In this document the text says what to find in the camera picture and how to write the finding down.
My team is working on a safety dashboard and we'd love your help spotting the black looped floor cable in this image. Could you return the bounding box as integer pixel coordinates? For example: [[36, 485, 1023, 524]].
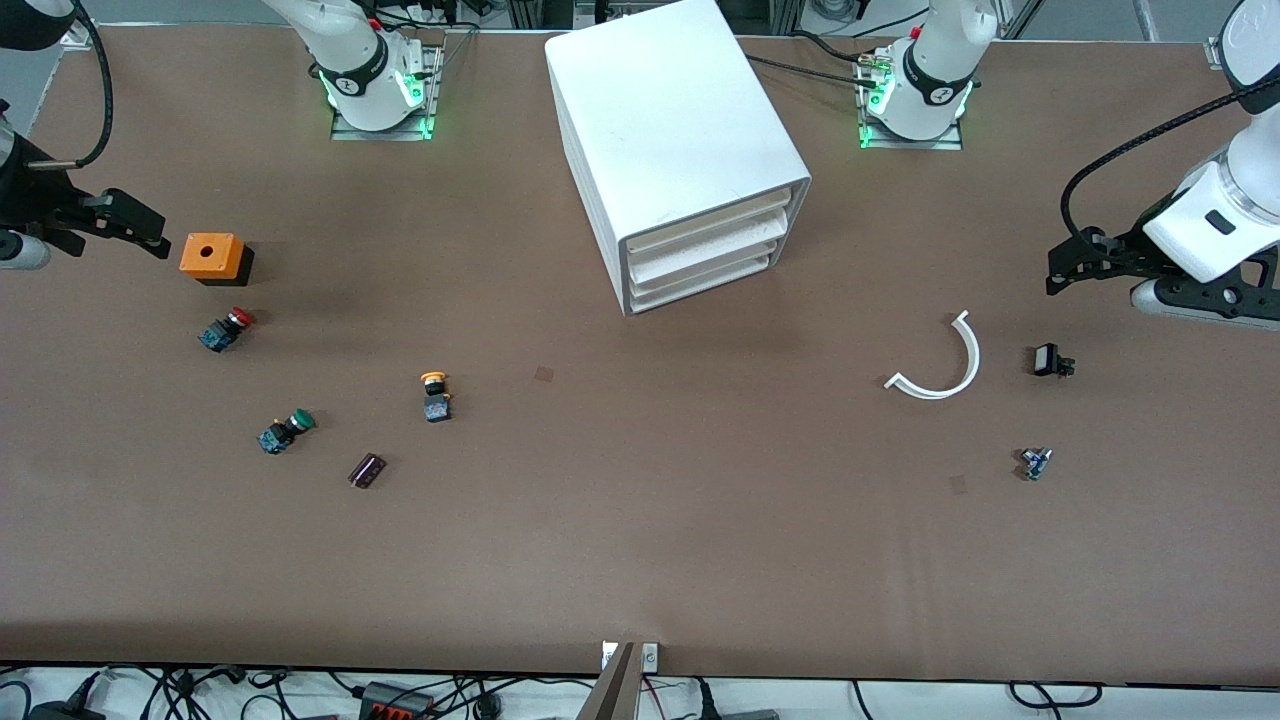
[[1008, 682, 1103, 711]]

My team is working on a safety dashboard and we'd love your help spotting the green push button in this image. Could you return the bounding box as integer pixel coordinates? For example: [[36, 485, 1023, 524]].
[[257, 408, 317, 456]]

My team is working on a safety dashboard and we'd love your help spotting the red push button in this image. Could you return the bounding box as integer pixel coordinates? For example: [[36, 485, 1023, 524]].
[[197, 307, 256, 353]]

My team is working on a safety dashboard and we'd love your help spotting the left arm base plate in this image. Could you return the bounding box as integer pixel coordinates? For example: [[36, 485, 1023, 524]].
[[858, 45, 966, 151]]

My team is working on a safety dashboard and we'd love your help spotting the black base supply cable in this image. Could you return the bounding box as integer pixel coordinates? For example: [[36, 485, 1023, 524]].
[[745, 52, 883, 91]]

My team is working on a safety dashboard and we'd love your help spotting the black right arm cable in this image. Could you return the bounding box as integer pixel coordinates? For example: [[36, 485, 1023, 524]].
[[28, 0, 115, 171]]

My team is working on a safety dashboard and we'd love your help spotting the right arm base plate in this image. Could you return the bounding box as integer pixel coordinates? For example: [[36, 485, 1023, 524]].
[[330, 40, 443, 142]]

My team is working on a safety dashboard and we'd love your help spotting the orange box with hole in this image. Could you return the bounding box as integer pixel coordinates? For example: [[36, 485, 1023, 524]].
[[179, 233, 255, 288]]

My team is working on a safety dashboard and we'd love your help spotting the black orange power strip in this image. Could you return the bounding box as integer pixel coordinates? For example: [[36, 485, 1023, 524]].
[[358, 681, 437, 720]]

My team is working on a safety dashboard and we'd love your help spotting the white curved plastic strip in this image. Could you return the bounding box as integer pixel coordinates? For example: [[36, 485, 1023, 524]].
[[884, 310, 981, 401]]

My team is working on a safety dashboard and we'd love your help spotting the grey metal beam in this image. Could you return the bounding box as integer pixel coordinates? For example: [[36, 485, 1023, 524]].
[[577, 642, 641, 720]]

